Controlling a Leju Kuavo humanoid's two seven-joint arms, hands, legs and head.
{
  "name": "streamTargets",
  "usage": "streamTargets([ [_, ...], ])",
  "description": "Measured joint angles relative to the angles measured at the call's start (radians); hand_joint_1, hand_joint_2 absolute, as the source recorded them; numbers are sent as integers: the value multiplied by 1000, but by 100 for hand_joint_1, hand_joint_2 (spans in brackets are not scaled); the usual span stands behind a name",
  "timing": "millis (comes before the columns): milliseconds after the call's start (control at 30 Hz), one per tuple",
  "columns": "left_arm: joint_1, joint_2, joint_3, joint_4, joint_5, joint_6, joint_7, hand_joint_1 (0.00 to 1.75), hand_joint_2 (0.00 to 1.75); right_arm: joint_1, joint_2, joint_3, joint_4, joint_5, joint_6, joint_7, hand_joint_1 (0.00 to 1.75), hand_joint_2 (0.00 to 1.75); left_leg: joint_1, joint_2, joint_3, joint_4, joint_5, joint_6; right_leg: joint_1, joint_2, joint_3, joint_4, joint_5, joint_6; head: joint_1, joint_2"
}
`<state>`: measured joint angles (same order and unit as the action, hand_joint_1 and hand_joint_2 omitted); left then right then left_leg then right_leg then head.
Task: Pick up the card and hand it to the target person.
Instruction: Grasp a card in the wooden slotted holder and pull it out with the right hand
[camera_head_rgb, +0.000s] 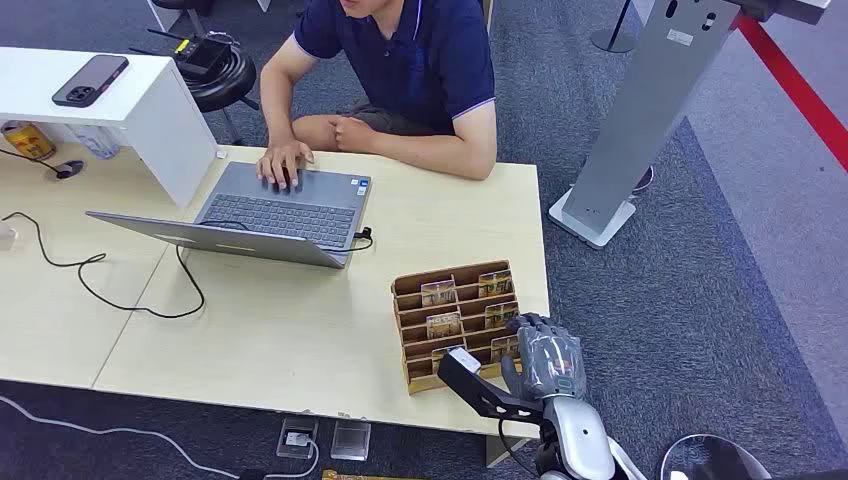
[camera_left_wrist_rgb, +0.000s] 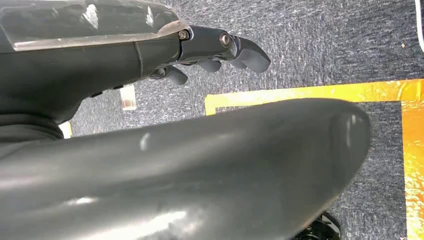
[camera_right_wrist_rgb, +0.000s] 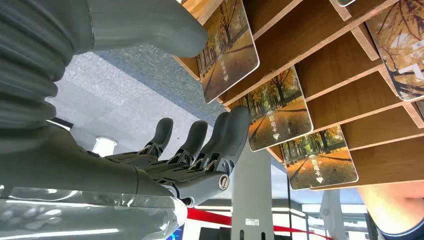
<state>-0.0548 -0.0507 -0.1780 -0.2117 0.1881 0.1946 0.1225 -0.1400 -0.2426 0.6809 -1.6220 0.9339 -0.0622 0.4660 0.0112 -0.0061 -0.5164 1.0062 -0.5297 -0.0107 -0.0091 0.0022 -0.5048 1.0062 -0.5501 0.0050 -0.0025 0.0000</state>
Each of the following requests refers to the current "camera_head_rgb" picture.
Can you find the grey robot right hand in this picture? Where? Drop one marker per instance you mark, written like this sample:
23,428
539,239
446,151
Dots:
553,364

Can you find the person's left hand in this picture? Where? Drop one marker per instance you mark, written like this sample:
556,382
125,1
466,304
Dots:
354,134

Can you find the person's right hand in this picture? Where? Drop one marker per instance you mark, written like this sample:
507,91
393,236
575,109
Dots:
283,162

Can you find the person's right forearm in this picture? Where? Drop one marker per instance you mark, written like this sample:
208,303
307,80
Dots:
277,99

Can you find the person's left forearm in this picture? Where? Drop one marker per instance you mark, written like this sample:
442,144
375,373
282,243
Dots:
444,152

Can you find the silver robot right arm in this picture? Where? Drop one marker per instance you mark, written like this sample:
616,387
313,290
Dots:
583,437

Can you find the person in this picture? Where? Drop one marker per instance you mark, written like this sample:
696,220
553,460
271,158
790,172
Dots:
417,60

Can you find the wooden slotted card holder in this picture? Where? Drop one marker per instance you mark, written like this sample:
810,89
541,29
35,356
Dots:
414,374

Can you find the grey laptop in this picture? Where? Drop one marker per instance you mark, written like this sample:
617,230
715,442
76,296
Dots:
278,218

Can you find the black round stool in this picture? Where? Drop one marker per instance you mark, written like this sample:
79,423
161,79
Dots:
228,83

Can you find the pale desk leg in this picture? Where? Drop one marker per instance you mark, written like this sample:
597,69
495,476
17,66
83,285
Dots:
503,450

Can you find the white desk shelf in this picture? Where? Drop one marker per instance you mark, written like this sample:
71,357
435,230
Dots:
159,126

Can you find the black radio device with antennas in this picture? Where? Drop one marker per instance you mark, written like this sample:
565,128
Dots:
202,54

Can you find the round grey disc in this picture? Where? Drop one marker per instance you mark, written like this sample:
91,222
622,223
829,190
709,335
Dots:
712,460

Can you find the clear plastic bottle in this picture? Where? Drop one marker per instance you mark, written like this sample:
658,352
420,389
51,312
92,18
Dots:
98,141

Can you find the dark stool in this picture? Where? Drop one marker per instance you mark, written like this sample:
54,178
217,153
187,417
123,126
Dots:
185,3

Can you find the black round base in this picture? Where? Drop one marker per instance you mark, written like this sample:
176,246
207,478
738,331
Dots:
646,179

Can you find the black smartphone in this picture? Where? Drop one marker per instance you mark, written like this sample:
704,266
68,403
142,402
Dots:
91,80

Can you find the empty floor socket box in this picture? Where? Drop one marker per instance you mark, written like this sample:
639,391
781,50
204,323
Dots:
350,440

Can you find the gold patterned object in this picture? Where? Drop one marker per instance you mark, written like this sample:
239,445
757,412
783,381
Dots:
364,476

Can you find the yellow drink can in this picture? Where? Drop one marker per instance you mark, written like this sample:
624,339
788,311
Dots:
26,140

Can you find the floor socket box with plug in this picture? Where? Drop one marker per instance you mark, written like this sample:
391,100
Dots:
297,437

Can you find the grey kiosk stand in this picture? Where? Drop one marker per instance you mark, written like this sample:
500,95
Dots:
649,99

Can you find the red barrier belt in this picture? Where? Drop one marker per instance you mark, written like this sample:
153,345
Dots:
795,86

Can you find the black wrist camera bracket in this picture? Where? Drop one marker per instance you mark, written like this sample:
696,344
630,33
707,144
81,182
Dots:
480,394

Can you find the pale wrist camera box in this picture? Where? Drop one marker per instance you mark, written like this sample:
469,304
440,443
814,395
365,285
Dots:
464,360

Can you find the black stanchion post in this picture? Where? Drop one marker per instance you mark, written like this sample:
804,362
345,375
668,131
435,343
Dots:
613,41

